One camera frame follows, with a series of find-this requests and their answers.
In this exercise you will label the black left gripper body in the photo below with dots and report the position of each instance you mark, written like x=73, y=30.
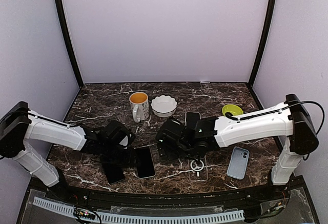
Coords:
x=117, y=158

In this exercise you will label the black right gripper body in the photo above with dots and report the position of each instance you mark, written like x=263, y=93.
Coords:
x=172, y=154

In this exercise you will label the silver-edged phone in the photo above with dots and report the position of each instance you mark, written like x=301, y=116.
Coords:
x=144, y=163

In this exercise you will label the clear magsafe phone case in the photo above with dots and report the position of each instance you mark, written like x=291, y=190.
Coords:
x=198, y=171

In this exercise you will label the beige phone case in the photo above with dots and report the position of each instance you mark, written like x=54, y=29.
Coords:
x=185, y=117

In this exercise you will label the black phone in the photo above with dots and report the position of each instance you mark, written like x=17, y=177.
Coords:
x=113, y=173
x=192, y=119

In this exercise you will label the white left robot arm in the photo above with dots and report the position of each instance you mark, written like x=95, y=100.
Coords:
x=21, y=124

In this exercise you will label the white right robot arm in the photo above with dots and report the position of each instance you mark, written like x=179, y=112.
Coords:
x=289, y=119

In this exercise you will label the light blue phone case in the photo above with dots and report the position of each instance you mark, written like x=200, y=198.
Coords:
x=238, y=163

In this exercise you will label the white scalloped dish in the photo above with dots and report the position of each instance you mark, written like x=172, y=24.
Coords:
x=164, y=106

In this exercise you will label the white floral mug orange inside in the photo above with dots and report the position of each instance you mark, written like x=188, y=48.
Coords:
x=140, y=106

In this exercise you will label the small circuit board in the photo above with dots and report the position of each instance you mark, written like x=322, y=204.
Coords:
x=83, y=214

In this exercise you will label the lime green bowl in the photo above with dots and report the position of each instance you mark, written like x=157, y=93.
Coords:
x=232, y=110

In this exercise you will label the black left frame post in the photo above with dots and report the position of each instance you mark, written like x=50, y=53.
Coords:
x=67, y=41

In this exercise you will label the black frame post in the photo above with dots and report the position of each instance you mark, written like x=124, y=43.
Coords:
x=67, y=41
x=262, y=42

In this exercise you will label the black right frame post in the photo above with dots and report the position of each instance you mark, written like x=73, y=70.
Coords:
x=262, y=42

